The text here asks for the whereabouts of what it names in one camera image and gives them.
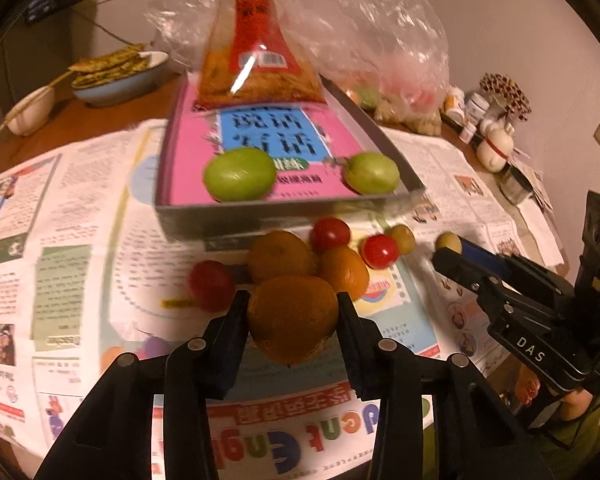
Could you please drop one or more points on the dried flower bouquet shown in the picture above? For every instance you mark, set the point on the dried flower bouquet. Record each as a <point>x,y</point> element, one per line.
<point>505,95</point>

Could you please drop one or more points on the white bottle yellow label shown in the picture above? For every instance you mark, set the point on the white bottle yellow label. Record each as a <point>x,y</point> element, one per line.
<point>455,105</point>

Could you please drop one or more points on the stack of flatbreads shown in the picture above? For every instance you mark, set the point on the stack of flatbreads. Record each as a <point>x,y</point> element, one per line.
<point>110,67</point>

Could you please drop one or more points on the grey cardboard tray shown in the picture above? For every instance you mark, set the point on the grey cardboard tray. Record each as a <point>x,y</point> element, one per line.
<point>190,220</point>

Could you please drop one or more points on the large green jujube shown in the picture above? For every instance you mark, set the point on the large green jujube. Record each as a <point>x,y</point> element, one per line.
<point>239,174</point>

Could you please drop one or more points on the newspaper sheet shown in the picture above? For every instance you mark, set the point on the newspaper sheet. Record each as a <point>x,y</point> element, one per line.
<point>80,210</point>

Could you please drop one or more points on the clear plastic bag with produce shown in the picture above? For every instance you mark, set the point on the clear plastic bag with produce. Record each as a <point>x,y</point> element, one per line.
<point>405,60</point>

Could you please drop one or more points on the large orange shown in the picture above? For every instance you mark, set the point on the large orange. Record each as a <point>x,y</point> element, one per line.
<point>292,317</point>

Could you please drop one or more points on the white bowl with chopsticks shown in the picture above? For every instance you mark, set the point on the white bowl with chopsticks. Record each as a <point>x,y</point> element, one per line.
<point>27,108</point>

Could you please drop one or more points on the blue box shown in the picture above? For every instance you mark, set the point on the blue box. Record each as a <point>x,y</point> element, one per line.
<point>55,2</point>

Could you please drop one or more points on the small green jujube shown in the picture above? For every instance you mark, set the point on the small green jujube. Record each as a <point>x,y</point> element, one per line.
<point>371,172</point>

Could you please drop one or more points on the metal cup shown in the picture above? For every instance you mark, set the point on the metal cup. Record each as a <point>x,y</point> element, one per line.
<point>516,185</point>

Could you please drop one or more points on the white rabbit figurine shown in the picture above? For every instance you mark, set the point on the white rabbit figurine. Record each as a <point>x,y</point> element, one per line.
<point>495,150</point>

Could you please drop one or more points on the person's right hand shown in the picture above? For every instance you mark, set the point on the person's right hand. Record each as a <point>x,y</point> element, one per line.
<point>528,390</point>

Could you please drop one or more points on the red label snack bag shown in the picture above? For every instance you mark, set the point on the red label snack bag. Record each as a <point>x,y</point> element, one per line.
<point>260,80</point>

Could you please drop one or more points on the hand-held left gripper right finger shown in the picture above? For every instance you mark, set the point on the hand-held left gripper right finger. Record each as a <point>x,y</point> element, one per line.
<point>357,355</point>

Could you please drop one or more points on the red cherry tomato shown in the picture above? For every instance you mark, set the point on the red cherry tomato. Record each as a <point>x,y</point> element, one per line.
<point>378,251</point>
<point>330,234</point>
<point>211,285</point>

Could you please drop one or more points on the pink book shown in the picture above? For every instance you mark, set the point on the pink book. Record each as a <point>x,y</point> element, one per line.
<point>190,160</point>

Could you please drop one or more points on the white medicine bottle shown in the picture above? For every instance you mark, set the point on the white medicine bottle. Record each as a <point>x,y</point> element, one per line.
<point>477,110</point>

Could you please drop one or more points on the small white bowl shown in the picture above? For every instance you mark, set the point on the small white bowl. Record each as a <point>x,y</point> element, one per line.
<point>27,117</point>

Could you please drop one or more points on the empty clear plastic bag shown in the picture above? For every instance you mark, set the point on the empty clear plastic bag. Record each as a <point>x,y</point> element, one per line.
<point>305,15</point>

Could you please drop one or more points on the blue enamel bowl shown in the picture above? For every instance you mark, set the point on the blue enamel bowl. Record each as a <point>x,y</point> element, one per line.
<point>115,91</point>

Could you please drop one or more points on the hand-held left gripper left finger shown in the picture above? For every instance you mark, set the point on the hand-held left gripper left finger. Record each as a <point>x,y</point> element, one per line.
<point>230,355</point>

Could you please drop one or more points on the green clothing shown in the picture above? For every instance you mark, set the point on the green clothing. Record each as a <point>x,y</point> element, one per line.
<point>575,445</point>

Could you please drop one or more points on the tiny white red bottle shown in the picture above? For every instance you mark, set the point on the tiny white red bottle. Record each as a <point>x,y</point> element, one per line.
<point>467,134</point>

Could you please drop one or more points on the small yellow-green fruit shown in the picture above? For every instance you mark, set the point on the small yellow-green fruit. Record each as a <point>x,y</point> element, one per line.
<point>447,241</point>
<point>401,237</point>

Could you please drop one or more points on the pile of papers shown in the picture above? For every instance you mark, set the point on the pile of papers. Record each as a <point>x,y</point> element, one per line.
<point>542,185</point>

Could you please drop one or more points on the small orange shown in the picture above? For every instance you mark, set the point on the small orange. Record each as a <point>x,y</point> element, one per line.
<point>345,270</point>

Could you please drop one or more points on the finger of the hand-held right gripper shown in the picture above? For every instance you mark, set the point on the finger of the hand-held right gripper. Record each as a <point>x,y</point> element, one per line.
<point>480,255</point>
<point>457,267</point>

